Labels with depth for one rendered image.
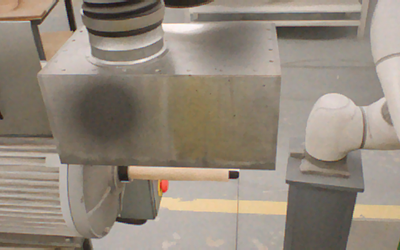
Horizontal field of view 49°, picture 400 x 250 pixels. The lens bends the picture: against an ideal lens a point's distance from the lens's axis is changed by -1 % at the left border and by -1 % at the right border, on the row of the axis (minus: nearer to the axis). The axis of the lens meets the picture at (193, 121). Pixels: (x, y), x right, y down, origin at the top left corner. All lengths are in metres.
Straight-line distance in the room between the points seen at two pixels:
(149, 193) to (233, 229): 1.33
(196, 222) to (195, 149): 1.89
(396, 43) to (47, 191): 0.78
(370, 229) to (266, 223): 0.53
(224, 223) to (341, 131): 1.07
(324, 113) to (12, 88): 1.12
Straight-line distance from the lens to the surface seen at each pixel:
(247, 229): 2.42
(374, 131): 1.61
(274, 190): 2.65
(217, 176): 0.79
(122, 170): 0.81
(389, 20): 1.10
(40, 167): 0.77
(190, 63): 0.55
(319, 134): 1.60
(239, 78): 0.52
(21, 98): 0.72
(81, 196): 0.74
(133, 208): 1.18
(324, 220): 1.79
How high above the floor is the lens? 1.77
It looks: 33 degrees down
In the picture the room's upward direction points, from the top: 4 degrees counter-clockwise
